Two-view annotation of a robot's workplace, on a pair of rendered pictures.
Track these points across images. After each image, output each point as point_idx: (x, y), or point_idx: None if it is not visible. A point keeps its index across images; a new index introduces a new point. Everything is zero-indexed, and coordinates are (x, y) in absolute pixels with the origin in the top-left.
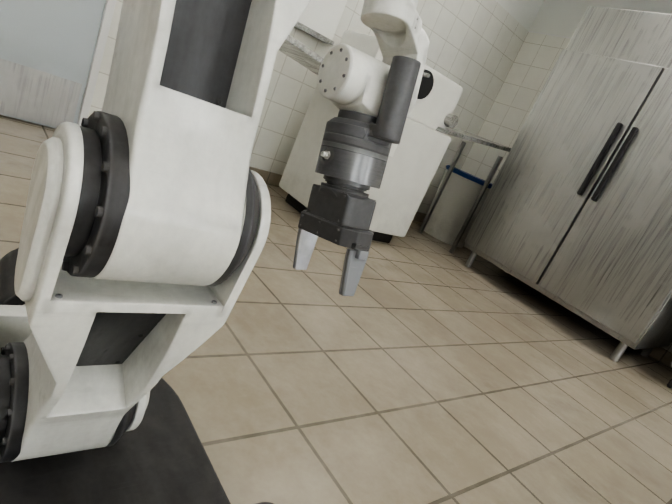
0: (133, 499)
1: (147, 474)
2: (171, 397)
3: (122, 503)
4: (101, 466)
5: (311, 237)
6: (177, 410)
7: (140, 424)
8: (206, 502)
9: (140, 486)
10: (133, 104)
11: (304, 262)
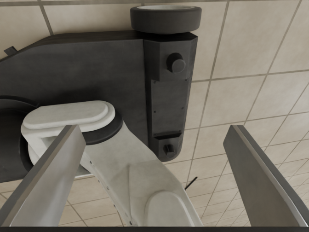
0: (127, 86)
1: (114, 78)
2: (43, 51)
3: (128, 90)
4: (107, 96)
5: (39, 208)
6: (58, 50)
7: (76, 76)
8: (135, 53)
9: (121, 82)
10: None
11: (74, 143)
